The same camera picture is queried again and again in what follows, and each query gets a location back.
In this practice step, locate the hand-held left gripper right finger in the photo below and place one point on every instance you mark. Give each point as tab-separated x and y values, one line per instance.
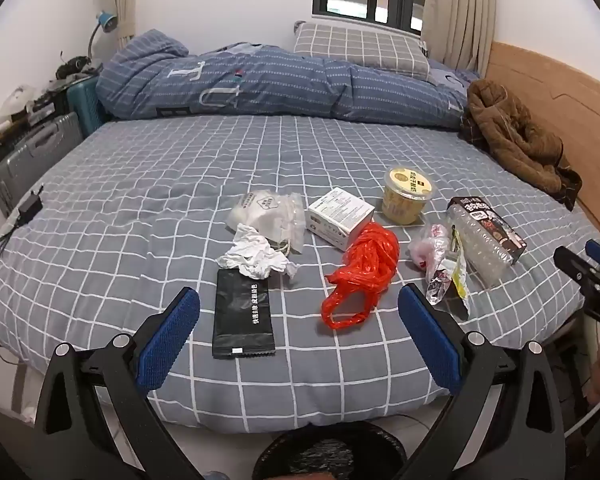
430	340

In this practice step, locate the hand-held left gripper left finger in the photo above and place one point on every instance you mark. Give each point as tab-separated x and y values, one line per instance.
172	332

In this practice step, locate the brown cookie box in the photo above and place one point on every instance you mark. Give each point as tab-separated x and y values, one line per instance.
502	232

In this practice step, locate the trash bin with black bag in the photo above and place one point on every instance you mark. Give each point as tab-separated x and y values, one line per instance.
330	452

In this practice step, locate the white cardboard box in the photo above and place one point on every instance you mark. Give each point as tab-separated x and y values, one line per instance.
337	210

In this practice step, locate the crumpled clear snack wrappers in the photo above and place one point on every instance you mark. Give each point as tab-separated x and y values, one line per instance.
447	280

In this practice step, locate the black foil packet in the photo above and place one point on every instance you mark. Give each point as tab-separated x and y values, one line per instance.
242	315

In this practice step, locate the pink and white plastic wrapper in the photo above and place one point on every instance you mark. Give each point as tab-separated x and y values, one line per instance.
427	247

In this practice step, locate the clear plastic tray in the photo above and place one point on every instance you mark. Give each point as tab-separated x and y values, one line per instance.
480	257

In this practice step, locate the red plastic bag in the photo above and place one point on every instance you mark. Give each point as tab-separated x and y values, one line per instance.
370	255

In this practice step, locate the crumpled white tissue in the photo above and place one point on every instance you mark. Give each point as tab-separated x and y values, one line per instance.
252	255

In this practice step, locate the yellow plastic cup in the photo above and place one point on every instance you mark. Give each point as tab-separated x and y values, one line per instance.
407	200

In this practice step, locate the brown fleece jacket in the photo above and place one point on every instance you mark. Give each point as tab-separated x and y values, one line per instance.
510	130

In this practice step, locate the clear bag with white mask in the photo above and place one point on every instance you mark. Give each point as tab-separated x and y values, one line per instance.
265	210

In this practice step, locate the wooden headboard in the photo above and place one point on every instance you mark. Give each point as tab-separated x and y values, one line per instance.
570	100

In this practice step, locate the bed with grey checked sheet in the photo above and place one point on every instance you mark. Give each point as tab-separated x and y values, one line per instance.
180	160

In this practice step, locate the black charger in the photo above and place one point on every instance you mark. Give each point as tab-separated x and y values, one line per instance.
30	205

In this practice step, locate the grey suitcase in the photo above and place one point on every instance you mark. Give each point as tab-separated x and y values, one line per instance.
30	155

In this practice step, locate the teal suitcase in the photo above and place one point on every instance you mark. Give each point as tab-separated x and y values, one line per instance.
82	105

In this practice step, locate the blue striped duvet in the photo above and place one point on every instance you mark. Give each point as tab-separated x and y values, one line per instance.
280	85

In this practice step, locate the beige curtain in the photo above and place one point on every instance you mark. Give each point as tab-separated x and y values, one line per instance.
122	0
460	10

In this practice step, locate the white plastic item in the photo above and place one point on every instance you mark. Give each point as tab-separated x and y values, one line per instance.
15	102

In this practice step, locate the pile of black gear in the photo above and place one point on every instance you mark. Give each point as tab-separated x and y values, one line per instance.
75	66

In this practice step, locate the grey checked pillow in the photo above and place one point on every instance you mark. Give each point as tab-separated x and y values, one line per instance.
360	47

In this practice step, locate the blue desk lamp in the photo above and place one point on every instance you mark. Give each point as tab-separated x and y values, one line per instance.
106	21

